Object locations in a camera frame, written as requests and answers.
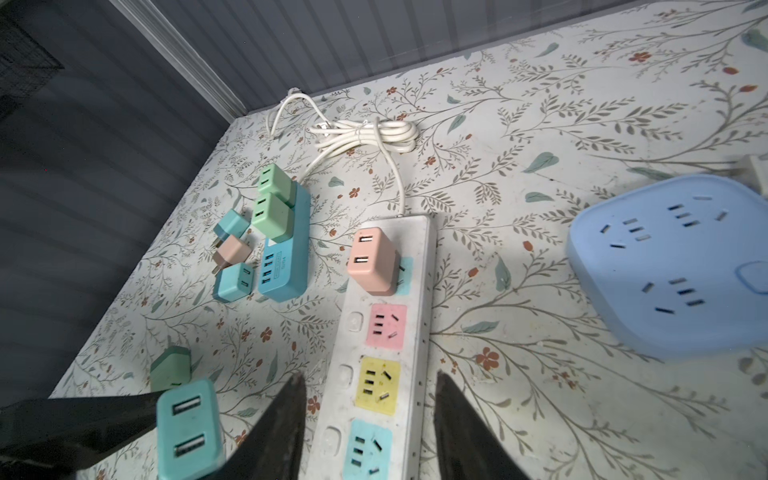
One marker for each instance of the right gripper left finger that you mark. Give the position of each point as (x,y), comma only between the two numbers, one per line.
(273,448)

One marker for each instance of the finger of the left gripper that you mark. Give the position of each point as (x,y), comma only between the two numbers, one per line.
(72,434)

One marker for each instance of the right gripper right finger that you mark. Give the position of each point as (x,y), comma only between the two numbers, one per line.
(466,447)

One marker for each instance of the teal charger cube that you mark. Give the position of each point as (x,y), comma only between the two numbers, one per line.
(189,444)
(231,224)
(233,283)

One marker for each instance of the long white power strip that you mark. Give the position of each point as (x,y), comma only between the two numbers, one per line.
(371,423)

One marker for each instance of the green charger cube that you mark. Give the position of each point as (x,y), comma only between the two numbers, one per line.
(273,180)
(273,218)
(171,369)

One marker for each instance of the teal blue power strip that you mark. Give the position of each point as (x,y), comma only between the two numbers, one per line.
(284,272)

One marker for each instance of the pink charger cube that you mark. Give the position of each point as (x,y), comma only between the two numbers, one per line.
(374,262)
(230,252)

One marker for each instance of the floral table mat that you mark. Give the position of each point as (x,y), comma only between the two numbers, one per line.
(516,140)

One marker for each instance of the round light blue socket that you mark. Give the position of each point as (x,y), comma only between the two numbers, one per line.
(678,268)

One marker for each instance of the black wire mesh basket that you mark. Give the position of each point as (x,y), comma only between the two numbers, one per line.
(26,67)

